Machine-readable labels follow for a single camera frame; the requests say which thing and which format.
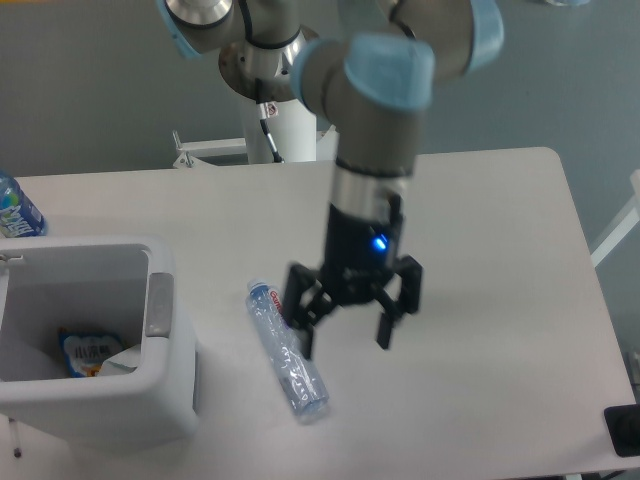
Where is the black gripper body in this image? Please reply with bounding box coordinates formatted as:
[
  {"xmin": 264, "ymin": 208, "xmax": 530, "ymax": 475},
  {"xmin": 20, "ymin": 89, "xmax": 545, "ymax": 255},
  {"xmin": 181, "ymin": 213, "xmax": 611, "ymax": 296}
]
[{"xmin": 320, "ymin": 202, "xmax": 404, "ymax": 306}]

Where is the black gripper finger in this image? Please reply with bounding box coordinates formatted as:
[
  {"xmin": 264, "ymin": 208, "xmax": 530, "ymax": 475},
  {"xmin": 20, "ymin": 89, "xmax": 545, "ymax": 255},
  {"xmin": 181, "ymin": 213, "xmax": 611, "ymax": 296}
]
[
  {"xmin": 373, "ymin": 255, "xmax": 423, "ymax": 350},
  {"xmin": 282, "ymin": 263, "xmax": 338, "ymax": 360}
]

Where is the clear plastic bottle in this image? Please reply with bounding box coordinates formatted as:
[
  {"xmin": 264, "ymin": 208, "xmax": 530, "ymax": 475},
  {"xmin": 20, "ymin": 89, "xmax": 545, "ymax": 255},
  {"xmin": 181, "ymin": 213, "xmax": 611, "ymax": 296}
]
[{"xmin": 246, "ymin": 279, "xmax": 329, "ymax": 424}]

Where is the white paper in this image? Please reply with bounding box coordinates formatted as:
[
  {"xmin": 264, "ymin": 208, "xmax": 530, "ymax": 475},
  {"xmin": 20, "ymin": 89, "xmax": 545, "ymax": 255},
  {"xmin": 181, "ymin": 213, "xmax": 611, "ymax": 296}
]
[{"xmin": 98, "ymin": 344, "xmax": 141, "ymax": 377}]

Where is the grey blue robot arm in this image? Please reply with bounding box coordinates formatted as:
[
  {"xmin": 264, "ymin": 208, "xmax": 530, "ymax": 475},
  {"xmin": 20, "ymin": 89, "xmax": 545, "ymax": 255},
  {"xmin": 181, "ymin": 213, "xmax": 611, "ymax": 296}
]
[{"xmin": 282, "ymin": 1, "xmax": 504, "ymax": 357}]

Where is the white trash can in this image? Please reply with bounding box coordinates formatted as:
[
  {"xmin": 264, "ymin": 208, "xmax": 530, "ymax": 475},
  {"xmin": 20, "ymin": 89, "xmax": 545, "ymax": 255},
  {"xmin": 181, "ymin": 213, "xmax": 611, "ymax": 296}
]
[{"xmin": 1, "ymin": 235, "xmax": 199, "ymax": 448}]

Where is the blue snack packet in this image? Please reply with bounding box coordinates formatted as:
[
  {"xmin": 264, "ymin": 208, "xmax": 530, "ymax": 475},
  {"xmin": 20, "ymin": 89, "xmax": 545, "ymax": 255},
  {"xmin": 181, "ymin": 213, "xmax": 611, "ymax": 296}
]
[{"xmin": 57, "ymin": 329, "xmax": 127, "ymax": 378}]

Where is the black device at table edge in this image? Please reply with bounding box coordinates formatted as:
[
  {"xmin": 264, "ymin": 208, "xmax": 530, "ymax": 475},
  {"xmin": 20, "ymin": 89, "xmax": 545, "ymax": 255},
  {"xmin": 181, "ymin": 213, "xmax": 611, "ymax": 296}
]
[{"xmin": 604, "ymin": 404, "xmax": 640, "ymax": 458}]

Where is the blue labelled water bottle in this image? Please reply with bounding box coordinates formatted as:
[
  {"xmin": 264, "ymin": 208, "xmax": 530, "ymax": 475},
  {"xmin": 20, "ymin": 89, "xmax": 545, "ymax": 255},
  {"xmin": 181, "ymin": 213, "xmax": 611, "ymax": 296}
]
[{"xmin": 1, "ymin": 171, "xmax": 48, "ymax": 239}]

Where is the white pedestal foot bracket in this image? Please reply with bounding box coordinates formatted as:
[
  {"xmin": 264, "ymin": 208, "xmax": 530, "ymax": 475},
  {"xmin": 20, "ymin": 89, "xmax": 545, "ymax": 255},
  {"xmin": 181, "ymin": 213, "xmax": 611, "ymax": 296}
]
[{"xmin": 172, "ymin": 126, "xmax": 339, "ymax": 169}]

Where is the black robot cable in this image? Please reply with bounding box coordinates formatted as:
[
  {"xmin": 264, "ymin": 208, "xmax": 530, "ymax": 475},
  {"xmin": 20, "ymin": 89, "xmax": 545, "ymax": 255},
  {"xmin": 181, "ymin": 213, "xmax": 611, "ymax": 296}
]
[{"xmin": 253, "ymin": 77, "xmax": 286, "ymax": 164}]

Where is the white frame bar right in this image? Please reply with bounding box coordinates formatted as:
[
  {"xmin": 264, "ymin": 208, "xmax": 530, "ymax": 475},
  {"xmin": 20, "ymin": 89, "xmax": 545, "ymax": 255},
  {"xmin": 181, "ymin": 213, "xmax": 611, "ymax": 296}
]
[{"xmin": 589, "ymin": 170, "xmax": 639, "ymax": 268}]

